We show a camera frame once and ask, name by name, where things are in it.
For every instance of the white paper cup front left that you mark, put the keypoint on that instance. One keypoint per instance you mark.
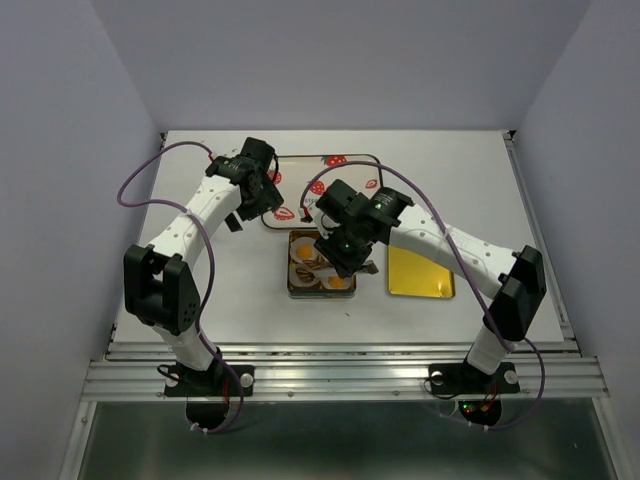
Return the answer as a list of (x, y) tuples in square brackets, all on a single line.
[(296, 284)]

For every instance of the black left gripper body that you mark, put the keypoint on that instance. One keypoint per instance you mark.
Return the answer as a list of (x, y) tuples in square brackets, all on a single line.
[(267, 199)]

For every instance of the gold square cookie tin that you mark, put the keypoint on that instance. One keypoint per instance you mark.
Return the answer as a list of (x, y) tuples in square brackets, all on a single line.
[(320, 292)]

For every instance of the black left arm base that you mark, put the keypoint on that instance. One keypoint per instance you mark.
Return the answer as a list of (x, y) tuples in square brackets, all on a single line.
[(216, 382)]

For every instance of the white paper cup front right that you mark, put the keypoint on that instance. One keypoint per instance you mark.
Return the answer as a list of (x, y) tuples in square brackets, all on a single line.
[(348, 284)]

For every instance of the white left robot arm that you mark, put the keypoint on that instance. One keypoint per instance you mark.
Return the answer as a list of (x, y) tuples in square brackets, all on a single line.
[(159, 288)]

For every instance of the orange cookie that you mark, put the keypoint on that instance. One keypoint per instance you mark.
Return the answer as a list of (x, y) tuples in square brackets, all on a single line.
[(305, 252), (305, 275), (336, 283)]

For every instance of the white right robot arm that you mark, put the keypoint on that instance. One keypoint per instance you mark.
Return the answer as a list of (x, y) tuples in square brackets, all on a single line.
[(509, 285)]

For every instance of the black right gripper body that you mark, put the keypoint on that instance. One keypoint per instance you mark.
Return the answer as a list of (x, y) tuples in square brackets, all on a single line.
[(344, 248)]

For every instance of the gold tin lid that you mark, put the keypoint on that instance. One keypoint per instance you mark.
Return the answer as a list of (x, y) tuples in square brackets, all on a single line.
[(409, 274)]

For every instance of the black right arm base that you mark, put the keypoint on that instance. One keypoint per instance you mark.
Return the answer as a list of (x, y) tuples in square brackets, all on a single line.
[(454, 379)]

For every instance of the metal tongs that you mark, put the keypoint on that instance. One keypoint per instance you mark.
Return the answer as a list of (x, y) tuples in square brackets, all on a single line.
[(318, 267)]

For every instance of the white paper cup back left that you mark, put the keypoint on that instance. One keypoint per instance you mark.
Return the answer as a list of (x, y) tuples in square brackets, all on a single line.
[(301, 241)]

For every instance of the white paper cup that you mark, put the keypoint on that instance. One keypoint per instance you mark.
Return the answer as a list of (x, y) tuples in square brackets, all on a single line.
[(301, 241), (296, 284), (348, 284)]

